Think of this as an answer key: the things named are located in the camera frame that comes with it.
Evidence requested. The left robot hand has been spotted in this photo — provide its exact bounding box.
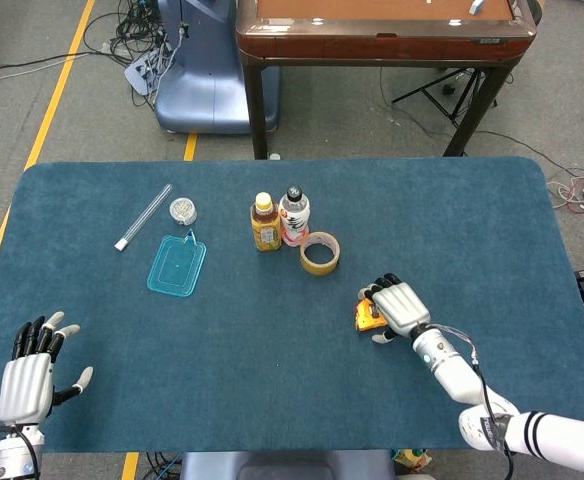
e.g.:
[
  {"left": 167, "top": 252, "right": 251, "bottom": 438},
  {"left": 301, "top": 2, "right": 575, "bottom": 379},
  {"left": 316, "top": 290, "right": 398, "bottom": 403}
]
[{"left": 0, "top": 310, "right": 95, "bottom": 426}]

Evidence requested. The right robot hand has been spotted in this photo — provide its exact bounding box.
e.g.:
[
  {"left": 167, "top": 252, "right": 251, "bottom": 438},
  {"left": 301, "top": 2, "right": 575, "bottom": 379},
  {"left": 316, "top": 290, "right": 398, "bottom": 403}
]
[{"left": 356, "top": 272, "right": 432, "bottom": 345}]

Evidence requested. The yellow tape measure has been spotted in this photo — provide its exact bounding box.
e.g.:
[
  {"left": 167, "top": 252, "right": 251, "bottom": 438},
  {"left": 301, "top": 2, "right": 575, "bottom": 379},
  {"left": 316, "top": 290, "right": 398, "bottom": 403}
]
[{"left": 353, "top": 298, "right": 388, "bottom": 332}]

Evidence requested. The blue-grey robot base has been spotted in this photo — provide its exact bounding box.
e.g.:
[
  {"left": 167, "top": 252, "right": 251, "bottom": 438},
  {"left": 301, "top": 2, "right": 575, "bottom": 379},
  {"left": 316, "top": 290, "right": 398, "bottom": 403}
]
[{"left": 179, "top": 449, "right": 396, "bottom": 480}]

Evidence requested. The yellow adhesive tape roll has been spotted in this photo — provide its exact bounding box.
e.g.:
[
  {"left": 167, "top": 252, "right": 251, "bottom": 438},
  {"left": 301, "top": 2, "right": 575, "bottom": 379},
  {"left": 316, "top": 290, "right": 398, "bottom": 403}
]
[{"left": 299, "top": 230, "right": 342, "bottom": 276}]

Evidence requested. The black-cap white drink bottle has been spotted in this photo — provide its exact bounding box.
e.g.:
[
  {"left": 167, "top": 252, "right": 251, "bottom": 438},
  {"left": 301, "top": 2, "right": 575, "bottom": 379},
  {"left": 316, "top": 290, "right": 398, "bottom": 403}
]
[{"left": 277, "top": 185, "right": 312, "bottom": 249}]

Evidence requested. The yellow snack package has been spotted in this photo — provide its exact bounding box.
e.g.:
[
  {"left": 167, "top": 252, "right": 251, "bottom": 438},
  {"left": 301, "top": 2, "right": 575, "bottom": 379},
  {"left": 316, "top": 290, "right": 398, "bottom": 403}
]
[{"left": 391, "top": 448, "right": 433, "bottom": 474}]

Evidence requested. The yellow-cap tea bottle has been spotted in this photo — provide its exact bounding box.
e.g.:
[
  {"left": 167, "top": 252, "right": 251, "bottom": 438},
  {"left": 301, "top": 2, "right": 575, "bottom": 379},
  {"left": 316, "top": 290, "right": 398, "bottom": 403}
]
[{"left": 249, "top": 191, "right": 282, "bottom": 254}]

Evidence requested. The blue felt table mat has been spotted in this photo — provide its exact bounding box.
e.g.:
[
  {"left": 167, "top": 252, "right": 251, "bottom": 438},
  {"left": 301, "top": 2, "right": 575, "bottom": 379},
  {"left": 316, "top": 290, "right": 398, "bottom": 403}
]
[{"left": 0, "top": 156, "right": 584, "bottom": 455}]

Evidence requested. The clear blue plastic lid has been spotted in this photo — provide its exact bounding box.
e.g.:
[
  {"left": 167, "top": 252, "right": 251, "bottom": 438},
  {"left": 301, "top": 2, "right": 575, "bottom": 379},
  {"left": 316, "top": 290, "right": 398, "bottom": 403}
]
[{"left": 146, "top": 228, "right": 208, "bottom": 299}]

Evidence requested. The clear tube with white cap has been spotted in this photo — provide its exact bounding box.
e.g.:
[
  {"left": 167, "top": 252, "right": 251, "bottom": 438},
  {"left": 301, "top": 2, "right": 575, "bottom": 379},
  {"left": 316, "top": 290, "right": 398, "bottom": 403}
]
[{"left": 113, "top": 183, "right": 174, "bottom": 252}]

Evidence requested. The black tripod stand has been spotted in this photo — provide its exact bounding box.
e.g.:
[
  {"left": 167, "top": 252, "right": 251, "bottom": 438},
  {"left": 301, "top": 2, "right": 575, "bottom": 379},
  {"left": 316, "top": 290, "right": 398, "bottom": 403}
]
[{"left": 390, "top": 67, "right": 499, "bottom": 127}]

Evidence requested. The brown mahjong table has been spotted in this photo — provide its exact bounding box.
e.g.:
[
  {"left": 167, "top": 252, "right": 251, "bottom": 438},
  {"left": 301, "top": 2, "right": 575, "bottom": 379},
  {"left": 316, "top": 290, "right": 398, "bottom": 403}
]
[{"left": 235, "top": 0, "right": 538, "bottom": 160}]

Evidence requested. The white power strip with plugs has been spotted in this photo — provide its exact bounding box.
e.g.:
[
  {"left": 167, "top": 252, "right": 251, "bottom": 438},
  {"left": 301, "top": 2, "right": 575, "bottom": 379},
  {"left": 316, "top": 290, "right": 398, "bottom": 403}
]
[{"left": 123, "top": 52, "right": 166, "bottom": 96}]

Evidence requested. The blue machine pedestal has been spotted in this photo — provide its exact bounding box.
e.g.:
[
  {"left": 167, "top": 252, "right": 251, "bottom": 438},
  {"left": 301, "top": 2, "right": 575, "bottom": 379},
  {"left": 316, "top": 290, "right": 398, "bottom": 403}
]
[{"left": 154, "top": 0, "right": 281, "bottom": 135}]

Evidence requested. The black floor cable bundle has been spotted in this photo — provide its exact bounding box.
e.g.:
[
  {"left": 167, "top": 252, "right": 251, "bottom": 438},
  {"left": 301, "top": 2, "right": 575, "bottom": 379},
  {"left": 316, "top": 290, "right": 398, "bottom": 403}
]
[{"left": 81, "top": 0, "right": 173, "bottom": 109}]

